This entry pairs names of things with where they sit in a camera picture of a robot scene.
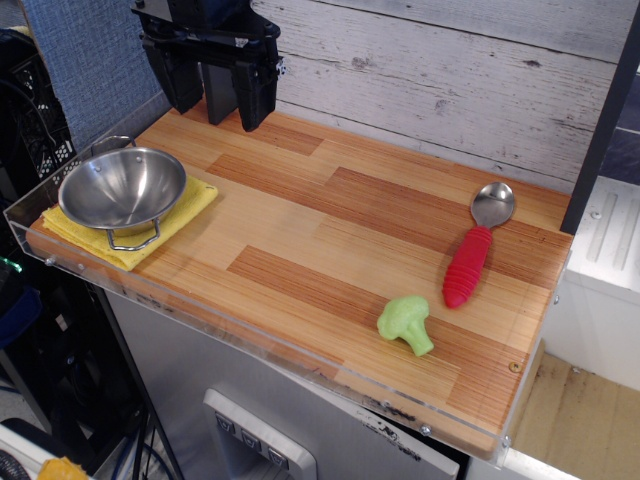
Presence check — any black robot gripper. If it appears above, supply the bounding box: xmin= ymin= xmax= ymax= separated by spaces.
xmin=131 ymin=1 xmax=282 ymax=132

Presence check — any green toy broccoli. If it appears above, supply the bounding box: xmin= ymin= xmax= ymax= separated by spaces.
xmin=377 ymin=295 xmax=434 ymax=356

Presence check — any black plastic crate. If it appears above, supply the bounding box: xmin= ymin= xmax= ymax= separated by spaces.
xmin=1 ymin=28 xmax=76 ymax=205

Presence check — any yellow folded cloth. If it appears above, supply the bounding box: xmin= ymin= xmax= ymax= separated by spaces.
xmin=43 ymin=176 xmax=218 ymax=271

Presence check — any clear acrylic table guard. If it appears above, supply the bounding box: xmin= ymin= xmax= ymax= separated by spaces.
xmin=7 ymin=131 xmax=571 ymax=478

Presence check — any stainless steel cabinet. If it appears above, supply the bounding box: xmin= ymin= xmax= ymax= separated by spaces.
xmin=105 ymin=292 xmax=468 ymax=479

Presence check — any grey button control panel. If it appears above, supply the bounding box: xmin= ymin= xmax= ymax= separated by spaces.
xmin=203 ymin=388 xmax=317 ymax=479

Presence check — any yellow object at bottom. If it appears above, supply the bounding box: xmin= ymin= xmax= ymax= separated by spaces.
xmin=36 ymin=457 xmax=89 ymax=480

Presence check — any white ribbed box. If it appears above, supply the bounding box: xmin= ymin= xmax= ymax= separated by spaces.
xmin=541 ymin=177 xmax=639 ymax=390

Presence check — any dark grey left post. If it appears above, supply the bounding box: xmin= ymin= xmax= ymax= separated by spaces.
xmin=201 ymin=64 xmax=237 ymax=125

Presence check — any dark grey post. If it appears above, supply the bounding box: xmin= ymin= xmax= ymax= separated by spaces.
xmin=201 ymin=64 xmax=237 ymax=125
xmin=560 ymin=5 xmax=639 ymax=235

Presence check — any metal bowl with handles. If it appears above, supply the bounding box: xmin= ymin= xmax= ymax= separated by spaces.
xmin=58 ymin=136 xmax=187 ymax=252

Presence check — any red handled metal spoon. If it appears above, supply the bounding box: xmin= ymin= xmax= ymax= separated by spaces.
xmin=442 ymin=182 xmax=515 ymax=309

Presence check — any dark grey right post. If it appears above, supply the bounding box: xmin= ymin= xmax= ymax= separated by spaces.
xmin=560 ymin=5 xmax=639 ymax=235

